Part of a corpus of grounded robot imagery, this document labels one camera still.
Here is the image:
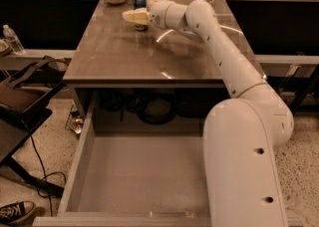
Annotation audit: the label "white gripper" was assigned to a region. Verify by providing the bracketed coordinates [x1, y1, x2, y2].
[123, 0, 175, 29]

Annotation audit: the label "redbull can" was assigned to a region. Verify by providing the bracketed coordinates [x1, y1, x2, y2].
[133, 0, 148, 31]

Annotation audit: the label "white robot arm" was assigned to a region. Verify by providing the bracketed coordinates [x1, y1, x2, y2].
[123, 0, 294, 227]

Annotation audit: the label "open grey top drawer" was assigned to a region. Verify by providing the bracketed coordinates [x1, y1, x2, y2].
[32, 90, 304, 227]

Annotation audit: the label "small water bottle on shelf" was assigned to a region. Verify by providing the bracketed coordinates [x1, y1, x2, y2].
[3, 25, 25, 55]

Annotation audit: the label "black side table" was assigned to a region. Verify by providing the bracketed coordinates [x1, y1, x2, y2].
[0, 109, 64, 197]

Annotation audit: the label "black sneaker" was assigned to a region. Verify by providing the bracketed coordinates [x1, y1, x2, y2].
[0, 201, 36, 225]

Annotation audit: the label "coiled black cables under cabinet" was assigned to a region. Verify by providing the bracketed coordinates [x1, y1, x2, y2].
[99, 89, 178, 125]

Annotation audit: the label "wire basket on floor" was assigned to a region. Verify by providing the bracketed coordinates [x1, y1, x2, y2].
[65, 104, 84, 137]

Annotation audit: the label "brown bag with straps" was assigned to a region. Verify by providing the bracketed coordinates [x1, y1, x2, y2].
[0, 55, 69, 129]

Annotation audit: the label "black floor cable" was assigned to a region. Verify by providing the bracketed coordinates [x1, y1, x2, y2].
[24, 127, 68, 217]

